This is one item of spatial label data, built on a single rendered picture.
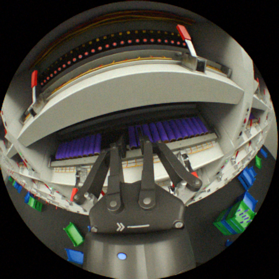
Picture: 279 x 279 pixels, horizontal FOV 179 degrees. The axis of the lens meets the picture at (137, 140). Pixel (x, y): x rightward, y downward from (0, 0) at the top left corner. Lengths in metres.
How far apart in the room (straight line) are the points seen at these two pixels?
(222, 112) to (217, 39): 0.23
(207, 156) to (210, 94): 0.17
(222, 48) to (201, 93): 0.21
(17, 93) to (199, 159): 0.60
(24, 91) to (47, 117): 0.28
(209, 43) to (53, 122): 0.43
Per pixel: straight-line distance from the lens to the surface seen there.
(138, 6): 0.31
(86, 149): 0.27
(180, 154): 0.22
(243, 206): 1.18
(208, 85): 0.15
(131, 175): 0.22
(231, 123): 0.30
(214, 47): 0.34
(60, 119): 0.15
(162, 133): 0.24
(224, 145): 0.32
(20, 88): 0.43
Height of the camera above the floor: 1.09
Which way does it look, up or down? 36 degrees down
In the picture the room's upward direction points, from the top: 11 degrees counter-clockwise
